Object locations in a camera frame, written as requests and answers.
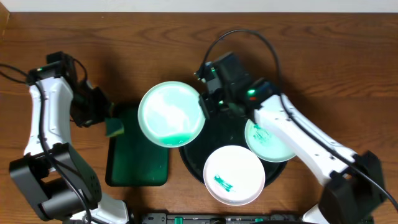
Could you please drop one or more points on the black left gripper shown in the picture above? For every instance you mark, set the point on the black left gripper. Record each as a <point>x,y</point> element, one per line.
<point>101,109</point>

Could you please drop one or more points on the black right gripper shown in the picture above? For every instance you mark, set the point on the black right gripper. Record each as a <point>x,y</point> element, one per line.
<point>206,102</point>

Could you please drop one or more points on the green and yellow sponge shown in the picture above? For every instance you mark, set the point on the green and yellow sponge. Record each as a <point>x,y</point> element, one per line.
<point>114,127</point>

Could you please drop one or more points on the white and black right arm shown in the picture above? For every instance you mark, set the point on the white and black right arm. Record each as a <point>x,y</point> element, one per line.
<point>353,184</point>

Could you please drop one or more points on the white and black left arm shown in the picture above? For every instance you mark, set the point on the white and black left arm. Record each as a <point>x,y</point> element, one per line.
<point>55,180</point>

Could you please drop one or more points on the round black tray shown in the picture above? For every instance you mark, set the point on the round black tray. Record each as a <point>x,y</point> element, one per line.
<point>216,133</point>

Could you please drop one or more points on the green rectangular water tray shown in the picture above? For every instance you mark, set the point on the green rectangular water tray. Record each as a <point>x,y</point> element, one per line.
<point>133,160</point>

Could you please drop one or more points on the mint green stained plate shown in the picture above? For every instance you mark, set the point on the mint green stained plate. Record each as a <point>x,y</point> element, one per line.
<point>266,145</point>

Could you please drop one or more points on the white stained plate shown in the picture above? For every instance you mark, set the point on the white stained plate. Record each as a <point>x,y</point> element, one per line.
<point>234,175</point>

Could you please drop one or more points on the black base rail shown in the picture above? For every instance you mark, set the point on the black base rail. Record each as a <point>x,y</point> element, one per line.
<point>163,218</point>

